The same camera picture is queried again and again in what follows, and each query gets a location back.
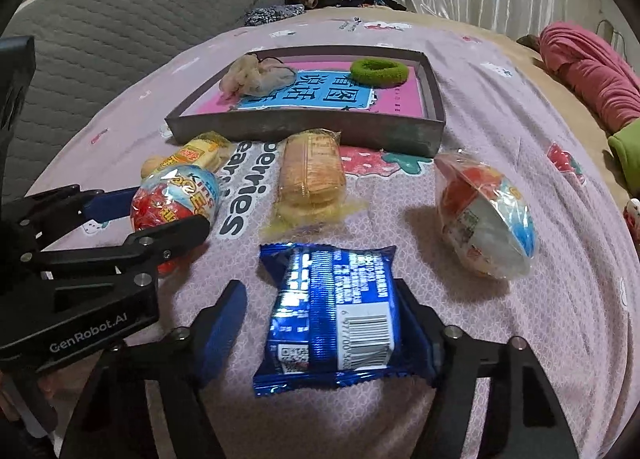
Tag red and white cloth item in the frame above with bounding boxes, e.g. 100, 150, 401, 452
622, 199, 640, 240

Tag beige mesh drawstring bag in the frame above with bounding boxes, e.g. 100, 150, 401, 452
219, 53, 266, 99

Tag egg toy with blue wrapper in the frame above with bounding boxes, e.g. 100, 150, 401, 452
131, 165, 222, 276

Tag dark floral cloth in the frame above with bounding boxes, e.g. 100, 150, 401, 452
244, 3, 306, 27

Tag green cloth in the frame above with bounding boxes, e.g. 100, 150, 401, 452
607, 119, 640, 197

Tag pink printed bedsheet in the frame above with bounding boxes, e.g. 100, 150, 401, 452
25, 14, 640, 459

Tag rice cracker packet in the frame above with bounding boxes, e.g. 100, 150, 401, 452
141, 132, 233, 180
260, 129, 368, 242

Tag green hair scrunchie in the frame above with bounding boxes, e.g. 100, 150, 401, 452
350, 58, 410, 87

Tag pink rolled blanket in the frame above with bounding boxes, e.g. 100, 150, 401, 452
537, 22, 640, 130

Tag pink tray box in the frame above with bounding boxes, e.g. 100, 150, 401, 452
165, 46, 447, 158

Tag blue snack packet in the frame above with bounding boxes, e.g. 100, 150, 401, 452
252, 243, 437, 397

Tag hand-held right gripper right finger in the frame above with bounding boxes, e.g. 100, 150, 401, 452
395, 278, 581, 459

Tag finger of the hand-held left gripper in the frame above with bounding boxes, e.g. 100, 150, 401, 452
2, 184, 143, 260
20, 214, 211, 290

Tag grey charging cable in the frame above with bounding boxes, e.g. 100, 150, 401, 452
595, 19, 626, 57

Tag grey mesh hair scrunchie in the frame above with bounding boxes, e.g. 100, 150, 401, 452
250, 62, 297, 95

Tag grey quilted cushion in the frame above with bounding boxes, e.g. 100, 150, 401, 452
0, 0, 286, 205

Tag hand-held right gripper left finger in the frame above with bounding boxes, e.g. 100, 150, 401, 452
57, 280, 248, 459

